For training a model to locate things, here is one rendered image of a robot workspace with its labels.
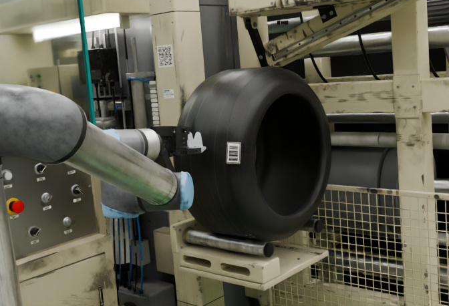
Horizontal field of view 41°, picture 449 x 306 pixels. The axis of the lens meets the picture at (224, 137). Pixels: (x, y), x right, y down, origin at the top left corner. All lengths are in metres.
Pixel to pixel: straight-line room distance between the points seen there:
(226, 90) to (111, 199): 0.53
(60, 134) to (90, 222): 1.25
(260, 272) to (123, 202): 0.55
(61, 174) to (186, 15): 0.69
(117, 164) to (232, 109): 0.65
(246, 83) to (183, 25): 0.40
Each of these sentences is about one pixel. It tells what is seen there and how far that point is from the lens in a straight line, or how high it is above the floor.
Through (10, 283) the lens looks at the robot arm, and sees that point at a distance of 1.09.
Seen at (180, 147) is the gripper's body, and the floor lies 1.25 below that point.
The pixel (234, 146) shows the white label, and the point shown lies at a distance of 1.71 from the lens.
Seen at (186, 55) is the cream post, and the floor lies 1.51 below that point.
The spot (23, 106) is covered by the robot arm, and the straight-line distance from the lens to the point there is 0.98.
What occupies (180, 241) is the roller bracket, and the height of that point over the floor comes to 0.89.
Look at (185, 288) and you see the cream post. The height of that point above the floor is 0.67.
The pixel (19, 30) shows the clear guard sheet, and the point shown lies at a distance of 2.05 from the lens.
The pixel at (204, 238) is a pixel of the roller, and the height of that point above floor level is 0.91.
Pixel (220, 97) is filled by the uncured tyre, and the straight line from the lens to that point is 1.81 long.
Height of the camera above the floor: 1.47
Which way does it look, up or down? 7 degrees down
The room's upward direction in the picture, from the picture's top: 5 degrees counter-clockwise
